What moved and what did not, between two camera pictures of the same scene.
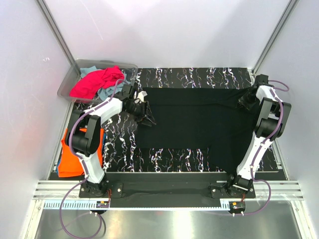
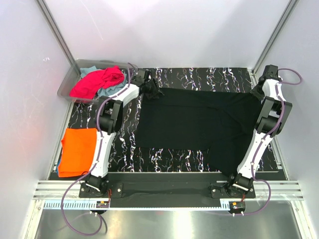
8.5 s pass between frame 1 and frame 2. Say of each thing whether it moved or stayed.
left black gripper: moved
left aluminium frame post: stayed
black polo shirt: stayed
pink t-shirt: stayed
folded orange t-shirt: stayed
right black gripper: moved
